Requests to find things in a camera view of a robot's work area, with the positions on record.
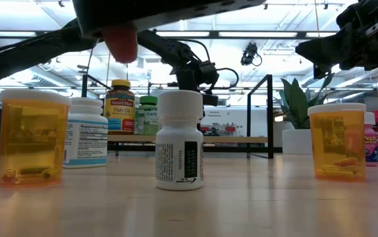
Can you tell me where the black hanging camera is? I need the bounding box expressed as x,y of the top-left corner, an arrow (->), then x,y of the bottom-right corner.
240,41 -> 263,67

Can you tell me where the wooden shelf black metal frame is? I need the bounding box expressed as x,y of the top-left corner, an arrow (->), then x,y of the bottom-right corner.
79,74 -> 275,159

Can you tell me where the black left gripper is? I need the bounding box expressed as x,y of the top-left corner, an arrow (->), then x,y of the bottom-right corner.
174,59 -> 221,107

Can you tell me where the brown fish oil bottle yellow cap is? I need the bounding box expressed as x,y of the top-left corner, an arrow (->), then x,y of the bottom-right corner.
103,79 -> 136,136

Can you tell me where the blurry red rounded object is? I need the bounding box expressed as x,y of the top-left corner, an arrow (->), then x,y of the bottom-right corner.
102,22 -> 139,64

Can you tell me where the black metal rig frame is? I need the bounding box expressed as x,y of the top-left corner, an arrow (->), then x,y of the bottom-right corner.
0,29 -> 378,155

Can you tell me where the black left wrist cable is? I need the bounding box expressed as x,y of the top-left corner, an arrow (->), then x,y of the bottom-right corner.
215,67 -> 240,90

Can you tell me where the white bottle blue-edged label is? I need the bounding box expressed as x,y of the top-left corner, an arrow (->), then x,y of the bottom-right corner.
63,97 -> 109,169

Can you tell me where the pink-capped small bottle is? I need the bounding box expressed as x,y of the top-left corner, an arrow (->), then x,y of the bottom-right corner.
364,111 -> 378,167

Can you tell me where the blurry black flat object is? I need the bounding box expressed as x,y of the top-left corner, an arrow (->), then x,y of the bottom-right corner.
72,0 -> 267,38

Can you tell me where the green plant in white pot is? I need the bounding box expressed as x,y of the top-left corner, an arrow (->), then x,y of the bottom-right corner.
279,72 -> 337,155

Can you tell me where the green caffeine bottle green cap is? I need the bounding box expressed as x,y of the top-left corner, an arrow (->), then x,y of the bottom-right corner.
137,95 -> 159,136

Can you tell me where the long white light bar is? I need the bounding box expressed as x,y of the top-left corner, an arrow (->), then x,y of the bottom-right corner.
0,30 -> 37,38
218,31 -> 304,38
306,31 -> 338,38
155,31 -> 210,38

